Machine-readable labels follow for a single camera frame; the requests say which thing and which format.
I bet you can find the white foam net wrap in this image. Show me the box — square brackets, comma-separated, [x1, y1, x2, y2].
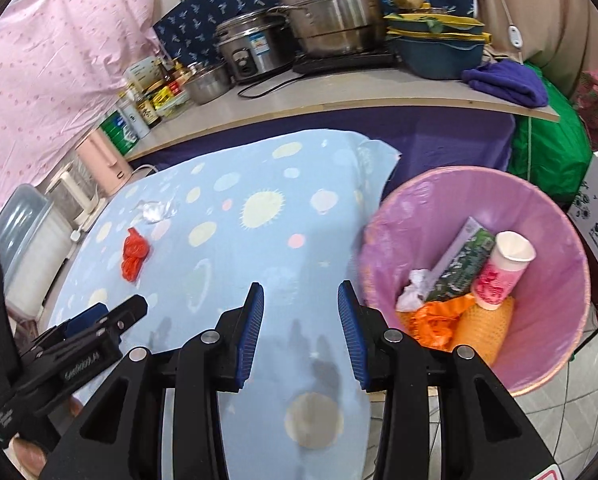
[395, 269, 430, 312]

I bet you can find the orange plastic bag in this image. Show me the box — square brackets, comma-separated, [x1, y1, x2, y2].
[406, 294, 476, 351]

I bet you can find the green white milk carton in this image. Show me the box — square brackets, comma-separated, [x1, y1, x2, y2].
[425, 217, 495, 301]

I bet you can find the large orange foam net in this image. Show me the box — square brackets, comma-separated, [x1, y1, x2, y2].
[450, 296, 515, 366]

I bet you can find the red plastic bag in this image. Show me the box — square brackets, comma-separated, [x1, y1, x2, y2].
[121, 228, 150, 283]

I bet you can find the pink white paper cup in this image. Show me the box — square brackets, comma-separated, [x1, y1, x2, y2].
[471, 231, 536, 310]

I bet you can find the pink lined trash bin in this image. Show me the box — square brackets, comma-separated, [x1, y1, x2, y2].
[359, 166, 591, 396]

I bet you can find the blue patterned tablecloth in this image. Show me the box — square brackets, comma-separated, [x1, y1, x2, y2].
[50, 129, 400, 479]

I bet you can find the clear crumpled plastic wrapper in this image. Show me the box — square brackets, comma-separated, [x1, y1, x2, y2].
[134, 200, 177, 224]

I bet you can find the white dish rack with lid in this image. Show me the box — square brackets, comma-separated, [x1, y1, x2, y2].
[0, 184, 72, 321]

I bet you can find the white electric kettle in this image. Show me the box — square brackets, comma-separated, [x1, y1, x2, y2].
[44, 162, 107, 233]

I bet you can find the pink thermos jug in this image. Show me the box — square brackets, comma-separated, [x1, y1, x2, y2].
[75, 128, 132, 197]

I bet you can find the green can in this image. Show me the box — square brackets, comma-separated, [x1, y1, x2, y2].
[100, 110, 139, 155]

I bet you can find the wooden counter shelf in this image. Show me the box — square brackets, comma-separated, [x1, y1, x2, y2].
[126, 68, 560, 162]

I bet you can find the dark soy sauce bottle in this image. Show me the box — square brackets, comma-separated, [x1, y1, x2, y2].
[136, 96, 161, 128]

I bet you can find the small steel lidded pot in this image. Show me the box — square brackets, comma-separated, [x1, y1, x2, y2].
[184, 62, 234, 105]

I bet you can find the yellow food packet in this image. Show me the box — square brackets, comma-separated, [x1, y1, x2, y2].
[147, 84, 177, 110]

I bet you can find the white bottle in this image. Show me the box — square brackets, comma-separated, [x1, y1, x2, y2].
[117, 92, 150, 139]

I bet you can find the black induction cooker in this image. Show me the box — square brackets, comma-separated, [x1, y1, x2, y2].
[293, 51, 397, 76]

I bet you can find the green plastic bag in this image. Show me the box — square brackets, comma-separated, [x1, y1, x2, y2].
[507, 63, 593, 207]

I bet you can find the silver rice cooker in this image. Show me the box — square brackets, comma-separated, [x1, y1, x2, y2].
[215, 10, 298, 84]

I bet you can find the purple folded cloth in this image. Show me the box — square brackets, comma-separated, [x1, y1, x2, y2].
[460, 60, 549, 108]

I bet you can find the dark blue basin stack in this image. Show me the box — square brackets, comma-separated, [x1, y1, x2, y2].
[385, 12, 491, 80]

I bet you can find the large steel steamer pot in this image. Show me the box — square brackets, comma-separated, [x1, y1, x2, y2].
[270, 0, 386, 58]

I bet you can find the pink floral curtain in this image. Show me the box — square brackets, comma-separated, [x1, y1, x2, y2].
[0, 0, 158, 209]

